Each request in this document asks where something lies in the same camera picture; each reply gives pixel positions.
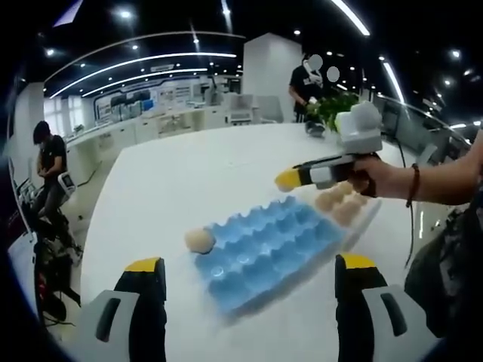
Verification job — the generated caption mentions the plain grey chair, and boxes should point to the plain grey chair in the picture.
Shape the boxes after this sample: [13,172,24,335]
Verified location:
[256,96,284,124]

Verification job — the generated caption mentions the single tan egg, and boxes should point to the single tan egg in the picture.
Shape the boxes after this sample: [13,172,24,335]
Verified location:
[183,228,217,254]

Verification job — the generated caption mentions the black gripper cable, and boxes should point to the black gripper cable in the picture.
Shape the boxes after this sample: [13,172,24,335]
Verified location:
[383,137,420,269]

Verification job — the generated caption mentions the dark equipment pile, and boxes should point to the dark equipment pile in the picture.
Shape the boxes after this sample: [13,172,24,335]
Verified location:
[14,203,84,325]

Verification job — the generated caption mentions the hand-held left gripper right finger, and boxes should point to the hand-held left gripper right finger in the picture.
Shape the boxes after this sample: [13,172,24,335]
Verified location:
[334,253,441,362]

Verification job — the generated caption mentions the white dimpled foam board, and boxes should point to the white dimpled foam board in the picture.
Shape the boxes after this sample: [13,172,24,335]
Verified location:
[301,180,384,261]

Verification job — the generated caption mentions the blue egg tray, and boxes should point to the blue egg tray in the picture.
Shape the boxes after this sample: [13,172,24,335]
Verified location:
[194,195,346,318]

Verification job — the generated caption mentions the long white counter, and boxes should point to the long white counter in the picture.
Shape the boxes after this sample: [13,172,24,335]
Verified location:
[66,107,227,178]

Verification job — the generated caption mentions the white slatted chair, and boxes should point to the white slatted chair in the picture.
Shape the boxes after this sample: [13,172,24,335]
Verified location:
[226,94,257,125]

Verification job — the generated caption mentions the green plant in white vase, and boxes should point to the green plant in white vase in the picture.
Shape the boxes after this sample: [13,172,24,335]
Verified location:
[305,92,359,133]

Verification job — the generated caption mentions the person's dark patterned clothing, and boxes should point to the person's dark patterned clothing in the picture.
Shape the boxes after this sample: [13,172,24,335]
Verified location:
[403,195,483,339]

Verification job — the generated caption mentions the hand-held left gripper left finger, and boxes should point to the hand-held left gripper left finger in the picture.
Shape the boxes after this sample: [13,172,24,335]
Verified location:
[77,256,168,362]

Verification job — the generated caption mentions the brown bead bracelet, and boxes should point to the brown bead bracelet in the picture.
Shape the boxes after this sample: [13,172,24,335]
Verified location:
[405,162,421,208]

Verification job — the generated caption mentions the white table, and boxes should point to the white table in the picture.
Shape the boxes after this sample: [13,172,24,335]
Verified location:
[78,121,427,362]

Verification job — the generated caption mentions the person's right hand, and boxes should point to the person's right hand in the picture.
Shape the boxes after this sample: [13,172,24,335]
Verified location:
[349,155,412,199]

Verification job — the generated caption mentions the group of tan eggs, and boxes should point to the group of tan eggs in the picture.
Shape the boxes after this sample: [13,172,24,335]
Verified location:
[314,180,369,227]

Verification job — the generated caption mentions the dark round pot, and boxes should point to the dark round pot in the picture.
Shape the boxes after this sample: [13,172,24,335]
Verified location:
[304,120,328,139]

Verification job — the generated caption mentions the white office chair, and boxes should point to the white office chair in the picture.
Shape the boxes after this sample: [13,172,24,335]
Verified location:
[56,171,78,204]

